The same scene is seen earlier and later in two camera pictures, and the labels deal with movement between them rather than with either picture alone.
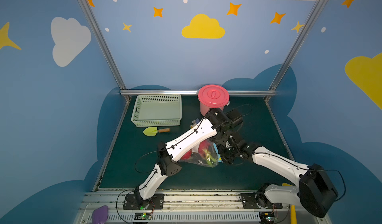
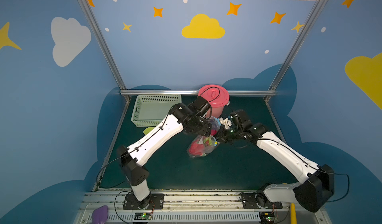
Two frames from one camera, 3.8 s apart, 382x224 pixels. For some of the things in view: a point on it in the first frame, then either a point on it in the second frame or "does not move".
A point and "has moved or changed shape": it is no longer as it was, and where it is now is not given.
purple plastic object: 100,215 does not move
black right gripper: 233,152 -> 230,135
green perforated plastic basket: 157,110 does not move
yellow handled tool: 293,211 does not move
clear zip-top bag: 206,155 has moved or changed shape
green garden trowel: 152,131 does not move
